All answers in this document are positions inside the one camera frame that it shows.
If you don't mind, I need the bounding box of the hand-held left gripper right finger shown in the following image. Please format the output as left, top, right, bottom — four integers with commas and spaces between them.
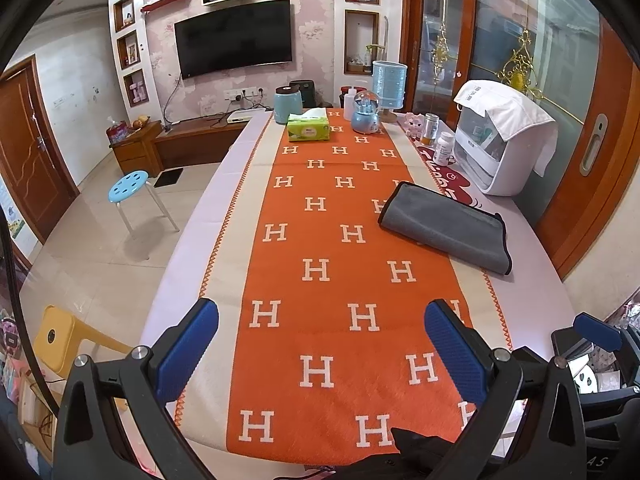
424, 299, 587, 480

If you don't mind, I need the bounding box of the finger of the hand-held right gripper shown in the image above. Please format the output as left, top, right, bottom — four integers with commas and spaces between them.
550, 312, 626, 361

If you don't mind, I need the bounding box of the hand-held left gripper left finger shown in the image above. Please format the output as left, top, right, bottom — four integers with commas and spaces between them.
52, 297, 221, 480

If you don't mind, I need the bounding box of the grey towel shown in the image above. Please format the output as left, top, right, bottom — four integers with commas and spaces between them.
377, 181, 514, 276

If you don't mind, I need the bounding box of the dark cloth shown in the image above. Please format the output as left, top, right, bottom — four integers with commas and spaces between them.
390, 427, 468, 467

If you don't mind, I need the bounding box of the yellow plastic stool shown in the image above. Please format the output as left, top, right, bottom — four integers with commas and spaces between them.
34, 305, 133, 392

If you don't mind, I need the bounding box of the orange printed table runner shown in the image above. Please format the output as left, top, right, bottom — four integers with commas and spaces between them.
175, 107, 513, 463

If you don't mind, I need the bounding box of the red printed table mat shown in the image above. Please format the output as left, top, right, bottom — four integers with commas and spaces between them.
397, 120, 483, 211

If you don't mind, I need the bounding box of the cardboard box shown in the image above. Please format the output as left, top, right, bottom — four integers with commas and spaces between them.
17, 385, 57, 462

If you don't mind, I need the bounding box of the blue round stool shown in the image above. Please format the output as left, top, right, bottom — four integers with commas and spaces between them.
109, 170, 180, 235

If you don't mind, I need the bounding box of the white countertop cabinet appliance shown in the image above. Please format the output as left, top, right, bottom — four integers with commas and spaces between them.
454, 100, 543, 196

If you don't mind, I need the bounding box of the white pill bottle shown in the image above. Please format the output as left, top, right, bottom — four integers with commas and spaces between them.
432, 131, 456, 167

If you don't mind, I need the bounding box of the wooden television cabinet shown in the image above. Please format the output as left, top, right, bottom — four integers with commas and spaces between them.
107, 110, 272, 176

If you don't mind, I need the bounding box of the red tissue pack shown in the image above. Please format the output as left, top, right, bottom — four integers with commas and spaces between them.
106, 120, 132, 147

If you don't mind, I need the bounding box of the white cabinet with cloth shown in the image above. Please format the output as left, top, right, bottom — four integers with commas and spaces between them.
454, 80, 560, 177

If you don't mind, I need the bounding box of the white set-top box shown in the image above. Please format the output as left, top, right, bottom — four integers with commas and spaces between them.
227, 109, 268, 125

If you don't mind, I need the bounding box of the blue snow globe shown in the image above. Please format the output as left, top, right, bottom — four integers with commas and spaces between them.
351, 91, 383, 134

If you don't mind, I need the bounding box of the green tissue box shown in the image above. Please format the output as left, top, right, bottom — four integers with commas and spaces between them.
286, 108, 332, 142

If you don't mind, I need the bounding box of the brown wooden door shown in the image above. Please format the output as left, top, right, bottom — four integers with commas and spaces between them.
0, 55, 81, 244

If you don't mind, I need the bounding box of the glass sliding door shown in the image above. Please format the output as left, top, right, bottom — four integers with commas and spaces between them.
400, 0, 640, 281

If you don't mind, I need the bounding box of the blue cylindrical container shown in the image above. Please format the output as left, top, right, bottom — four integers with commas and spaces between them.
372, 60, 408, 122

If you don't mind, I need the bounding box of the black heater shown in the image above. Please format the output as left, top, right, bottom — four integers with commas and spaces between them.
289, 79, 320, 107

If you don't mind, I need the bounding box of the black wall television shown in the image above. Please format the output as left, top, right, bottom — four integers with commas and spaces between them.
174, 0, 293, 80

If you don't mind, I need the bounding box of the red wall shelf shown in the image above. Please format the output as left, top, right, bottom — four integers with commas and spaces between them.
141, 0, 195, 13

